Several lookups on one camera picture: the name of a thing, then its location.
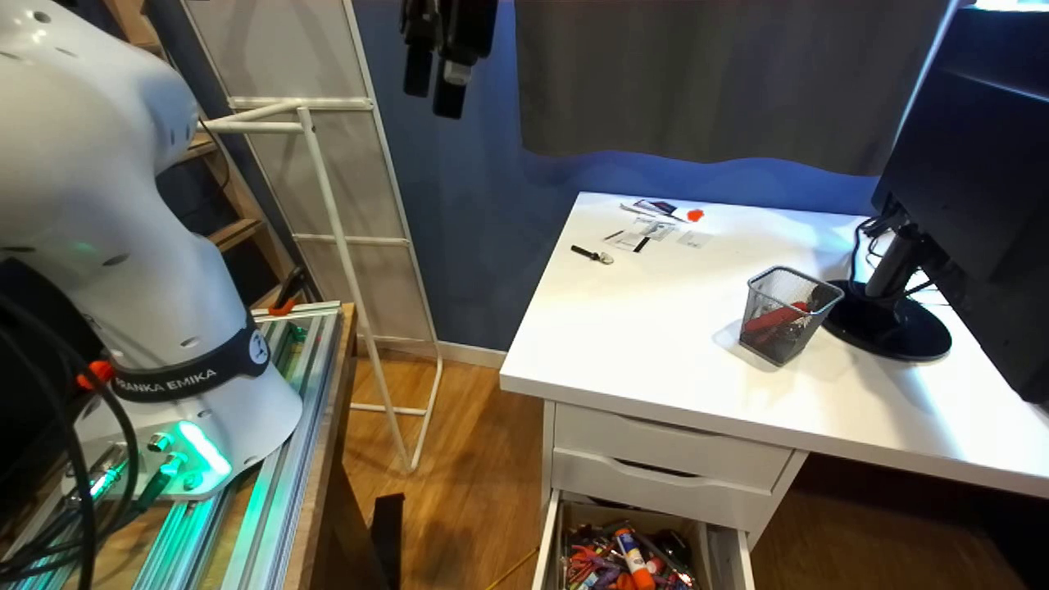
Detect closed white drawer front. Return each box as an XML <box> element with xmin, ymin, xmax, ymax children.
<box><xmin>550</xmin><ymin>403</ymin><xmax>795</xmax><ymax>496</ymax></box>
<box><xmin>546</xmin><ymin>447</ymin><xmax>781</xmax><ymax>534</ymax></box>

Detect stack of colourful cards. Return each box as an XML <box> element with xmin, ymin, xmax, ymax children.
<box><xmin>619</xmin><ymin>197</ymin><xmax>683</xmax><ymax>222</ymax></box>

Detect wooden ladder shelf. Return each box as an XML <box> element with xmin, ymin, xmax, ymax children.
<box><xmin>103</xmin><ymin>0</ymin><xmax>322</xmax><ymax>314</ymax></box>

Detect grey-brown curtain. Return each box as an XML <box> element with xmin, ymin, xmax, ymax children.
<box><xmin>515</xmin><ymin>0</ymin><xmax>953</xmax><ymax>176</ymax></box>

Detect black monitor stand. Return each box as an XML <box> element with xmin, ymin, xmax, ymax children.
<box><xmin>820</xmin><ymin>222</ymin><xmax>953</xmax><ymax>363</ymax></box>

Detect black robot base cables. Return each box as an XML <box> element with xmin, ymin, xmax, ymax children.
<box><xmin>0</xmin><ymin>257</ymin><xmax>143</xmax><ymax>582</ymax></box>

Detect red marker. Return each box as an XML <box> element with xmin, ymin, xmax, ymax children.
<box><xmin>741</xmin><ymin>302</ymin><xmax>813</xmax><ymax>343</ymax></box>

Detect white desk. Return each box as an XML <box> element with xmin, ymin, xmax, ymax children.
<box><xmin>497</xmin><ymin>189</ymin><xmax>1049</xmax><ymax>590</ymax></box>

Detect open white drawer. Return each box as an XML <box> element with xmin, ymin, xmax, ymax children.
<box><xmin>528</xmin><ymin>488</ymin><xmax>758</xmax><ymax>590</ymax></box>

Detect black monitor cables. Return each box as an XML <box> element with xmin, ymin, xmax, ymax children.
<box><xmin>847</xmin><ymin>213</ymin><xmax>912</xmax><ymax>288</ymax></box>

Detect white tripod post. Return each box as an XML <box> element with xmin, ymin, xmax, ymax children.
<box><xmin>178</xmin><ymin>0</ymin><xmax>449</xmax><ymax>475</ymax></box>

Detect black mesh pen holder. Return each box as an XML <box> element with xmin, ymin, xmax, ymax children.
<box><xmin>736</xmin><ymin>262</ymin><xmax>847</xmax><ymax>371</ymax></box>

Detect black computer monitor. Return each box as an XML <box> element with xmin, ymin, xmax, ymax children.
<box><xmin>870</xmin><ymin>0</ymin><xmax>1049</xmax><ymax>405</ymax></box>

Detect aluminium rail robot platform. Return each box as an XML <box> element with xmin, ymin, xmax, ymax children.
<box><xmin>0</xmin><ymin>299</ymin><xmax>358</xmax><ymax>590</ymax></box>

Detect colourful drawer clutter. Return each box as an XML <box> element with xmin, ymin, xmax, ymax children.
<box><xmin>562</xmin><ymin>521</ymin><xmax>698</xmax><ymax>590</ymax></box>

